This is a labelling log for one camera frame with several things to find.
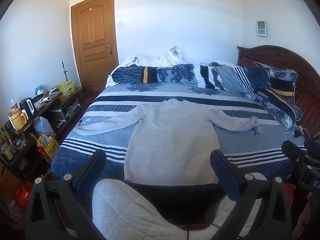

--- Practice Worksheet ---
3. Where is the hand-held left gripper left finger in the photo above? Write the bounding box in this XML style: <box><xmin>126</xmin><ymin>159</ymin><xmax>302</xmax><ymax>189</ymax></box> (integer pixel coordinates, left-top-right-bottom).
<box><xmin>25</xmin><ymin>149</ymin><xmax>108</xmax><ymax>240</ymax></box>

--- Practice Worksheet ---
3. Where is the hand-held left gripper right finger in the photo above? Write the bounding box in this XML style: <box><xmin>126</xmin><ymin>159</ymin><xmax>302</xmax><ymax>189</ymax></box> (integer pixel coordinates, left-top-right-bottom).
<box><xmin>209</xmin><ymin>149</ymin><xmax>293</xmax><ymax>240</ymax></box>

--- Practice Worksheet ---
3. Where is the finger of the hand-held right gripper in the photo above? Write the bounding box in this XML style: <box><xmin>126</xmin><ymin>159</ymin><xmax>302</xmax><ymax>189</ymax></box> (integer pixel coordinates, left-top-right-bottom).
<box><xmin>281</xmin><ymin>140</ymin><xmax>312</xmax><ymax>167</ymax></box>

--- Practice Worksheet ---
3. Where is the white knit sweater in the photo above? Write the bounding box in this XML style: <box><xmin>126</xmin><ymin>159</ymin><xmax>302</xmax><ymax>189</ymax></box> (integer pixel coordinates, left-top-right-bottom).
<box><xmin>75</xmin><ymin>98</ymin><xmax>259</xmax><ymax>184</ymax></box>

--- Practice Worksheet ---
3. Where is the pile of striped clothes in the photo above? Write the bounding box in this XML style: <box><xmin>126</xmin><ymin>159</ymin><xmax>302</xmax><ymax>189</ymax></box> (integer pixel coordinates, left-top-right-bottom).
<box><xmin>199</xmin><ymin>60</ymin><xmax>256</xmax><ymax>95</ymax></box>

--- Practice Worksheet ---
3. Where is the person's right hand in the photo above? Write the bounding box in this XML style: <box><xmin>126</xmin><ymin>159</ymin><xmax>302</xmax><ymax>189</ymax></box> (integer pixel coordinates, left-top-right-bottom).
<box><xmin>293</xmin><ymin>192</ymin><xmax>320</xmax><ymax>240</ymax></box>

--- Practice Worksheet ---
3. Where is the red snack bag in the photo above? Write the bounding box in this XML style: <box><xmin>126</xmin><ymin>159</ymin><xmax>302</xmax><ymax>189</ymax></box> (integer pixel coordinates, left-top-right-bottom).
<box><xmin>284</xmin><ymin>182</ymin><xmax>297</xmax><ymax>207</ymax></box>

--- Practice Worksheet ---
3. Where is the blue striped bed blanket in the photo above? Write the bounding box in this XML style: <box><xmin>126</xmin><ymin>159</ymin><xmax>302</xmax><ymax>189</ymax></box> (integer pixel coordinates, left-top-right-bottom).
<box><xmin>51</xmin><ymin>80</ymin><xmax>300</xmax><ymax>188</ymax></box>

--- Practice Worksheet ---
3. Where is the yellow and red shopping bag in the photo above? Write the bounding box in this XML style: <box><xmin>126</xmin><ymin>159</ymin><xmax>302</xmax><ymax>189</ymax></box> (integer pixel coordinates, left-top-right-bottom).
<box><xmin>37</xmin><ymin>133</ymin><xmax>60</xmax><ymax>160</ymax></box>

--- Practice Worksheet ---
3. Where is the white plastic jug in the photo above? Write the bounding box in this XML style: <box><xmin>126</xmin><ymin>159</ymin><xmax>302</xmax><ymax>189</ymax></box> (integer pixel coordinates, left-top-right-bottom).
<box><xmin>33</xmin><ymin>117</ymin><xmax>56</xmax><ymax>138</ymax></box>

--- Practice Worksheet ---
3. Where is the patterned pillow with yellow stripe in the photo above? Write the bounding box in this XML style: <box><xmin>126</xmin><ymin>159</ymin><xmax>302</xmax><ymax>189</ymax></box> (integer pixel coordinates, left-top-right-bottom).
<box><xmin>251</xmin><ymin>61</ymin><xmax>303</xmax><ymax>132</ymax></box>

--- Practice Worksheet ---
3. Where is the dark wooden side shelf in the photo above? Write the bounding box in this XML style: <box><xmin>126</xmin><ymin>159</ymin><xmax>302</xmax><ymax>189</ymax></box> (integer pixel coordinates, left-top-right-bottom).
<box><xmin>0</xmin><ymin>87</ymin><xmax>83</xmax><ymax>183</ymax></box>

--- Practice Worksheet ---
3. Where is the red plastic bag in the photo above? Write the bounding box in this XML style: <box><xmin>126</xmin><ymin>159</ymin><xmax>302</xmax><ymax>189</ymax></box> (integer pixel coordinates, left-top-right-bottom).
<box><xmin>15</xmin><ymin>181</ymin><xmax>33</xmax><ymax>212</ymax></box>

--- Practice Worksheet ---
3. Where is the yellow plastic bag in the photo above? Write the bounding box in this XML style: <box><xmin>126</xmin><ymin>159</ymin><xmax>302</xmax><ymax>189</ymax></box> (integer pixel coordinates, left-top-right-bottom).
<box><xmin>58</xmin><ymin>79</ymin><xmax>76</xmax><ymax>98</ymax></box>

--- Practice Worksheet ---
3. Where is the dark navy cloth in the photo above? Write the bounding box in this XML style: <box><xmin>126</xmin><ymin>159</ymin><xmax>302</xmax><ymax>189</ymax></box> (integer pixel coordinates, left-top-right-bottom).
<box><xmin>247</xmin><ymin>66</ymin><xmax>271</xmax><ymax>90</ymax></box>

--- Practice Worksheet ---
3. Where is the white cooking pot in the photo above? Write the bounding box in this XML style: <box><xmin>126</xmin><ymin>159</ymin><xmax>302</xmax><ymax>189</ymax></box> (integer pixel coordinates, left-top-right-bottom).
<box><xmin>32</xmin><ymin>94</ymin><xmax>60</xmax><ymax>110</ymax></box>

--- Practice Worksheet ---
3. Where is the cardboard box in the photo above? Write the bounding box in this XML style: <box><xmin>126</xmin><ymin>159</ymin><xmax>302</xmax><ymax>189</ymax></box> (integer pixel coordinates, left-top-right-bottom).
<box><xmin>0</xmin><ymin>159</ymin><xmax>23</xmax><ymax>207</ymax></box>

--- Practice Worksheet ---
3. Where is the black and white kettle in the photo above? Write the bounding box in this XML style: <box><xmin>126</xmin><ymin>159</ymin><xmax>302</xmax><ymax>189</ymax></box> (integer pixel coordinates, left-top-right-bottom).
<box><xmin>19</xmin><ymin>98</ymin><xmax>35</xmax><ymax>121</ymax></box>

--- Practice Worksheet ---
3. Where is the yellow electric pot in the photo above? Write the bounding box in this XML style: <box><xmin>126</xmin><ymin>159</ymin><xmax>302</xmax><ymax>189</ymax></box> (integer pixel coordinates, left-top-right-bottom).
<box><xmin>8</xmin><ymin>107</ymin><xmax>28</xmax><ymax>131</ymax></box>

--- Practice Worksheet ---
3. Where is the dark wooden headboard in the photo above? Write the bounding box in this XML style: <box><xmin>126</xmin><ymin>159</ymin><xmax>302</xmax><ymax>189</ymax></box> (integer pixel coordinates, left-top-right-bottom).
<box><xmin>236</xmin><ymin>45</ymin><xmax>320</xmax><ymax>140</ymax></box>

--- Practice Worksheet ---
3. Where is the dark sword ornament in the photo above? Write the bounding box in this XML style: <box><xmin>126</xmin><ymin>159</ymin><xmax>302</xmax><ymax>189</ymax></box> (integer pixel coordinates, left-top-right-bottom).
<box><xmin>61</xmin><ymin>60</ymin><xmax>69</xmax><ymax>82</ymax></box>

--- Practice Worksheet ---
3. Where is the rolled blue patterned quilt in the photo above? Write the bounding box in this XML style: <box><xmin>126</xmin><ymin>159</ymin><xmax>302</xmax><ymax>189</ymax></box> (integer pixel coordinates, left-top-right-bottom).
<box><xmin>111</xmin><ymin>63</ymin><xmax>196</xmax><ymax>84</ymax></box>

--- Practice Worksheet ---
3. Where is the white duvet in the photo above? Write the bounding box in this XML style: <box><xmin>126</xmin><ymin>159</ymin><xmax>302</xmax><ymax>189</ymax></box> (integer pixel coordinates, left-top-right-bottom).
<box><xmin>106</xmin><ymin>46</ymin><xmax>187</xmax><ymax>88</ymax></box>

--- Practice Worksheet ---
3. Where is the brown wooden door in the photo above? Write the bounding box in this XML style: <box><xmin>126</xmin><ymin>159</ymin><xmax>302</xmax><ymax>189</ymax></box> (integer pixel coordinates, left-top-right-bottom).
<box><xmin>71</xmin><ymin>0</ymin><xmax>119</xmax><ymax>93</ymax></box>

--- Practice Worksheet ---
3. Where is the white charger cable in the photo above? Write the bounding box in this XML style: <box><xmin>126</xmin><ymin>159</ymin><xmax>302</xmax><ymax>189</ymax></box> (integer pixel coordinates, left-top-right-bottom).
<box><xmin>284</xmin><ymin>126</ymin><xmax>312</xmax><ymax>143</ymax></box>

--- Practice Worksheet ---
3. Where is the black cable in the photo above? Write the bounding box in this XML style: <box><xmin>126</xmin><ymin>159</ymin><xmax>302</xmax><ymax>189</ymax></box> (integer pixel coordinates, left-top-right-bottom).
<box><xmin>184</xmin><ymin>220</ymin><xmax>220</xmax><ymax>240</ymax></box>

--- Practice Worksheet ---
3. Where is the white wall control panel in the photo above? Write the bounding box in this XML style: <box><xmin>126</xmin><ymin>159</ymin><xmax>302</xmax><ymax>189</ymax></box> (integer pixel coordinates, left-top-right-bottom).
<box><xmin>256</xmin><ymin>20</ymin><xmax>267</xmax><ymax>37</ymax></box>

